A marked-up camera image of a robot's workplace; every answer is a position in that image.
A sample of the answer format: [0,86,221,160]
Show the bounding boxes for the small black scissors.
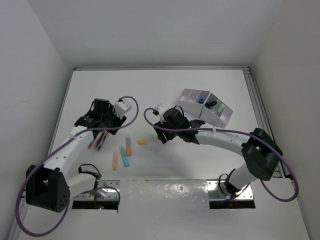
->
[204,100,218,110]

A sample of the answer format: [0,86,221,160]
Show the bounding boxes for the orange pink highlighter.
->
[112,150,119,171]

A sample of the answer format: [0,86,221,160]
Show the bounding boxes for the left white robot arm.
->
[25,98,132,213]

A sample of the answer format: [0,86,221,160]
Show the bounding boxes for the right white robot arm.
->
[152,104,283,198]

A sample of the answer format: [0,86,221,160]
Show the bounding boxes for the white three-slot organizer left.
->
[177,88,210,117]

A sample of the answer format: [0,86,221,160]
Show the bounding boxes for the white three-slot organizer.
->
[177,88,210,117]
[200,93,233,129]

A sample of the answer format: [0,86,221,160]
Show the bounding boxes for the blue item in organizer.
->
[198,96,205,104]

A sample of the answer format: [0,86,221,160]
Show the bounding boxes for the white three-slot organizer right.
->
[200,93,233,129]

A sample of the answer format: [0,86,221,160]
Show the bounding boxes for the blue highlighter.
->
[118,146,131,167]

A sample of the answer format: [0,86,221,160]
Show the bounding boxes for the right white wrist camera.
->
[153,103,169,124]

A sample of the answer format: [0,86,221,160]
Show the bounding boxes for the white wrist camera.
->
[113,100,132,119]
[153,103,169,124]

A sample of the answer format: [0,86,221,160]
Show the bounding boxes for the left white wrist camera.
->
[113,100,132,119]

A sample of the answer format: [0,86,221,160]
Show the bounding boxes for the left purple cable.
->
[15,95,140,237]

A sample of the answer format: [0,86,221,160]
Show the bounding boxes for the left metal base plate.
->
[74,180,121,202]

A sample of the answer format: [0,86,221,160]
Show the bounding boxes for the metal base plate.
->
[207,179,254,201]
[74,180,121,202]

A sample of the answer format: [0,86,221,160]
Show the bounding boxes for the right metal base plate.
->
[207,179,254,201]

